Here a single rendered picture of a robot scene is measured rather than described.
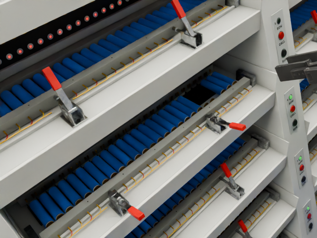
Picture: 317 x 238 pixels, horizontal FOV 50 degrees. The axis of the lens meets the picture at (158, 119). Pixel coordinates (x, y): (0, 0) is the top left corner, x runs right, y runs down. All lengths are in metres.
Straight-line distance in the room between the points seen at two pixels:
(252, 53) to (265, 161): 0.29
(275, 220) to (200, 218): 0.29
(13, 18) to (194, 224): 0.58
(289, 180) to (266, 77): 0.32
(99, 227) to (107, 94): 0.23
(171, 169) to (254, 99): 0.27
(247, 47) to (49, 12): 0.49
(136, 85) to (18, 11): 0.21
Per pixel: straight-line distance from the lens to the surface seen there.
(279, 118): 0.89
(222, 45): 0.69
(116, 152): 0.70
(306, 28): 1.06
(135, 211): 0.58
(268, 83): 0.84
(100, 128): 0.55
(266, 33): 0.79
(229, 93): 0.80
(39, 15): 0.49
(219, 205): 0.85
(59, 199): 0.67
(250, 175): 0.90
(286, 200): 1.09
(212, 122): 0.73
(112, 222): 0.63
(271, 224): 1.05
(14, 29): 0.49
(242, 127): 0.68
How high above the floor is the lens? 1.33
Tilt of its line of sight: 28 degrees down
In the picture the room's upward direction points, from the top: 21 degrees counter-clockwise
